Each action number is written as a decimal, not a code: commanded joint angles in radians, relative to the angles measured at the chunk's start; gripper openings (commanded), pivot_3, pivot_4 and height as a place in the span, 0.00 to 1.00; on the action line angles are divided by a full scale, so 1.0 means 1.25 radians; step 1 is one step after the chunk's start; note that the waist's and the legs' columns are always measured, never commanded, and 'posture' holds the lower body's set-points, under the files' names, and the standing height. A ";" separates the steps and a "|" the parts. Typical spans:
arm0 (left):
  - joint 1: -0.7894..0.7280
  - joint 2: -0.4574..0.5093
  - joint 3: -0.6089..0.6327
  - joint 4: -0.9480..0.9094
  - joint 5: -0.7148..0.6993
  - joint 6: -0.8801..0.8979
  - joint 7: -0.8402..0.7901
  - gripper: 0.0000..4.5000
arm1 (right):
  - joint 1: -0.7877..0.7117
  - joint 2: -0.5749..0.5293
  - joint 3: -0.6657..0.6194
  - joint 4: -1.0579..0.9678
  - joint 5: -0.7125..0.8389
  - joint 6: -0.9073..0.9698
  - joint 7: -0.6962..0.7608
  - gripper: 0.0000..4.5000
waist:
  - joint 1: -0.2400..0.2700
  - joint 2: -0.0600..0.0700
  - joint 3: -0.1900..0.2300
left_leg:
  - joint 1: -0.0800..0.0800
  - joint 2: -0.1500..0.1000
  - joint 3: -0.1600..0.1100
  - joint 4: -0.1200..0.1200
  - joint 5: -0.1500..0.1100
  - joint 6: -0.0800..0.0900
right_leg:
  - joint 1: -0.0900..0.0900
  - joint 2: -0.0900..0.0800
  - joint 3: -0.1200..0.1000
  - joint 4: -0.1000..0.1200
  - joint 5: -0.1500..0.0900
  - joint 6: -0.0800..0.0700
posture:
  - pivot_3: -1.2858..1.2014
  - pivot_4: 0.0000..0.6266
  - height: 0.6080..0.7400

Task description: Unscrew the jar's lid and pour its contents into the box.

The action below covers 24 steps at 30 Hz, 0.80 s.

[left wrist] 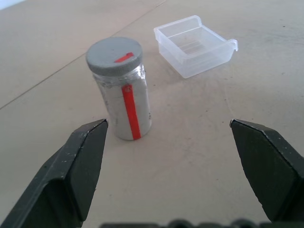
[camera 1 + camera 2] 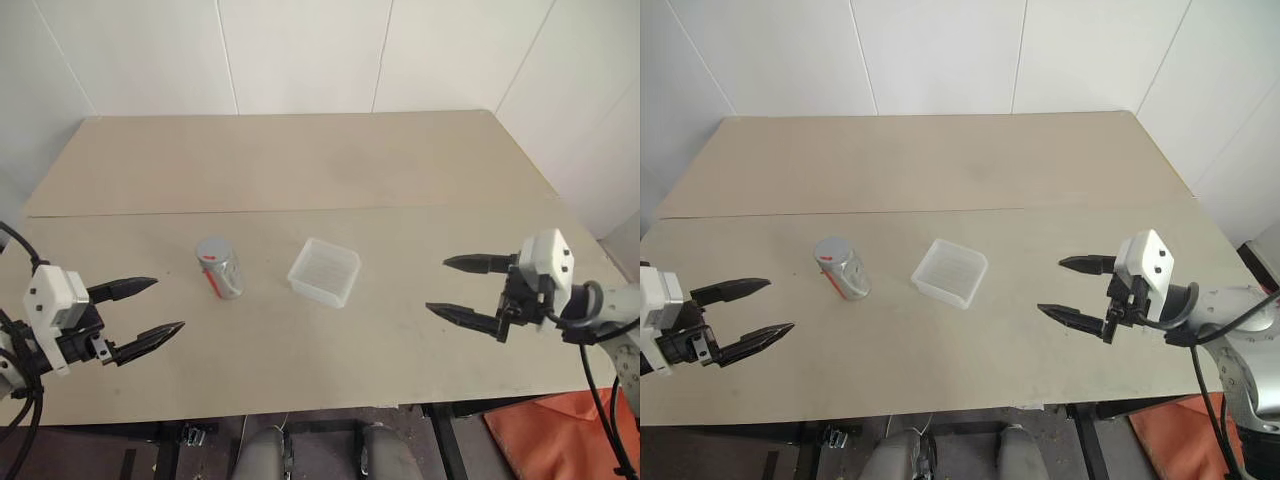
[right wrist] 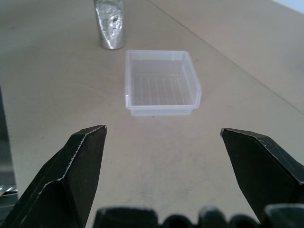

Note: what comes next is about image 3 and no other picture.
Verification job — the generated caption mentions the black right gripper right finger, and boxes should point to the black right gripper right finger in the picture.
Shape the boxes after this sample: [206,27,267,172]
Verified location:
[220,128,304,228]

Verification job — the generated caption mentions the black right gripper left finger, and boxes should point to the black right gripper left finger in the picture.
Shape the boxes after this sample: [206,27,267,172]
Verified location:
[0,124,108,228]

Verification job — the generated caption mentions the clear square plastic container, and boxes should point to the clear square plastic container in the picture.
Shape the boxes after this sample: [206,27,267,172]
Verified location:
[124,49,202,117]

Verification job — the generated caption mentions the silver foil-wrapped cylinder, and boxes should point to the silver foil-wrapped cylinder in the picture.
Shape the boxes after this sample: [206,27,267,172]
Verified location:
[94,0,126,50]

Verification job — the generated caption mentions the silver robot body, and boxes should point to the silver robot body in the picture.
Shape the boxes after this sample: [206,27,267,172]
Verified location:
[0,84,19,213]

